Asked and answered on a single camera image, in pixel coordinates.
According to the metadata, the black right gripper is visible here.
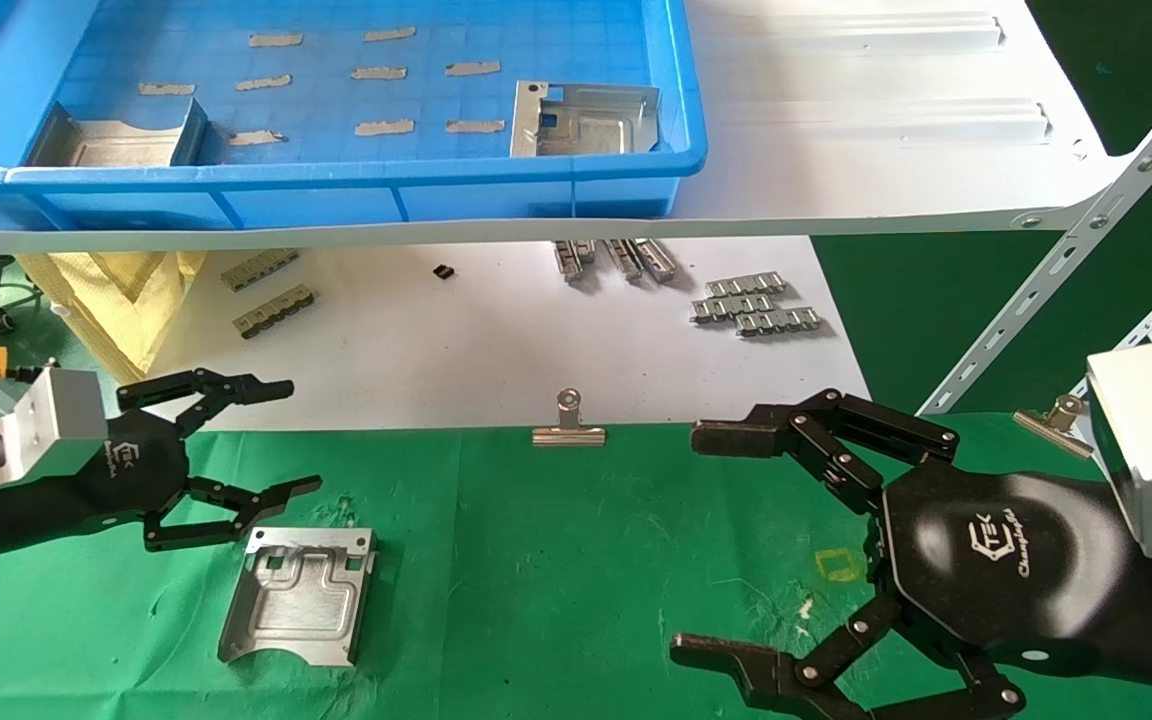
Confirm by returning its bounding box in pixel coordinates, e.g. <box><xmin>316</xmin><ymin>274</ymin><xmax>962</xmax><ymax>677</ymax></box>
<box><xmin>671</xmin><ymin>390</ymin><xmax>1152</xmax><ymax>720</ymax></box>

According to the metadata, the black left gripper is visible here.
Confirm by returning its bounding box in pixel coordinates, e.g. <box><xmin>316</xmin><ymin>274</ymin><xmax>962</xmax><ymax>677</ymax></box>
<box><xmin>0</xmin><ymin>368</ymin><xmax>323</xmax><ymax>569</ymax></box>

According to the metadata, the stamped metal plate curved cutout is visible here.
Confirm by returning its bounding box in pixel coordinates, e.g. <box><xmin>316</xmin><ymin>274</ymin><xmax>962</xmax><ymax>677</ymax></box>
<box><xmin>218</xmin><ymin>527</ymin><xmax>378</xmax><ymax>668</ymax></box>

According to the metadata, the silver metal link strip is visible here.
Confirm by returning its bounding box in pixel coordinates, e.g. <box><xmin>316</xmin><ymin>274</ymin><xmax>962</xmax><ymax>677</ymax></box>
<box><xmin>603</xmin><ymin>238</ymin><xmax>643</xmax><ymax>282</ymax></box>
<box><xmin>691</xmin><ymin>294</ymin><xmax>775</xmax><ymax>324</ymax></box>
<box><xmin>736</xmin><ymin>307</ymin><xmax>824</xmax><ymax>339</ymax></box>
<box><xmin>634</xmin><ymin>238</ymin><xmax>679</xmax><ymax>284</ymax></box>
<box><xmin>706</xmin><ymin>272</ymin><xmax>789</xmax><ymax>298</ymax></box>
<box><xmin>554</xmin><ymin>239</ymin><xmax>598</xmax><ymax>283</ymax></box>

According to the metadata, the dark metal link strip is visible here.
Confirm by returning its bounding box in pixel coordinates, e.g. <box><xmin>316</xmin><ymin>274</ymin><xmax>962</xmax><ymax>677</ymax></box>
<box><xmin>221</xmin><ymin>249</ymin><xmax>301</xmax><ymax>293</ymax></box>
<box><xmin>234</xmin><ymin>284</ymin><xmax>318</xmax><ymax>340</ymax></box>

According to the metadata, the yellow woven bag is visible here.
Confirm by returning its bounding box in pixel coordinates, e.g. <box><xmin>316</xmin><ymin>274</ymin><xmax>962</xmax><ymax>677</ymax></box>
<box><xmin>16</xmin><ymin>250</ymin><xmax>207</xmax><ymax>386</ymax></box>

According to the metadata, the blue plastic bin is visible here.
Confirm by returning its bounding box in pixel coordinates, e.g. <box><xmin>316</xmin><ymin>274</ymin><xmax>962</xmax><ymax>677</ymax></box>
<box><xmin>0</xmin><ymin>0</ymin><xmax>709</xmax><ymax>231</ymax></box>

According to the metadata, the silver binder clip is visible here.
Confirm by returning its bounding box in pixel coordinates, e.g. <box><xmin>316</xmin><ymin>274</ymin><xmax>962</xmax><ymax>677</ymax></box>
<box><xmin>1014</xmin><ymin>393</ymin><xmax>1097</xmax><ymax>459</ymax></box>
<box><xmin>533</xmin><ymin>388</ymin><xmax>608</xmax><ymax>447</ymax></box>

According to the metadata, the green table cloth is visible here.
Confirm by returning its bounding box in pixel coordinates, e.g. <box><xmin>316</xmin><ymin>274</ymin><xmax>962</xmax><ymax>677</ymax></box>
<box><xmin>0</xmin><ymin>413</ymin><xmax>1152</xmax><ymax>720</ymax></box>

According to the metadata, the white metal shelf rack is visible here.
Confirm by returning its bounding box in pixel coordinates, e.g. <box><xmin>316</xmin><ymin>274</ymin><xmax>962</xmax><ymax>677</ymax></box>
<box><xmin>0</xmin><ymin>0</ymin><xmax>1152</xmax><ymax>433</ymax></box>

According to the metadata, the stamped flat metal plate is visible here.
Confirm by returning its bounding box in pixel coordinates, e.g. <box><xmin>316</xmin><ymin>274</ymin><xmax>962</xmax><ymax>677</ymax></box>
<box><xmin>511</xmin><ymin>80</ymin><xmax>663</xmax><ymax>158</ymax></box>

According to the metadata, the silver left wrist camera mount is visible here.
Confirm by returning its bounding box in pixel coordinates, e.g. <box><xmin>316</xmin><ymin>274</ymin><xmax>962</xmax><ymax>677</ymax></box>
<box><xmin>0</xmin><ymin>368</ymin><xmax>109</xmax><ymax>501</ymax></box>

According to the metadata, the metal bracket with raised sides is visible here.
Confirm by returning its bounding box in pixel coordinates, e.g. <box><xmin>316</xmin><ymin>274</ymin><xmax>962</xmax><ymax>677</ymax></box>
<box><xmin>28</xmin><ymin>98</ymin><xmax>210</xmax><ymax>169</ymax></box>

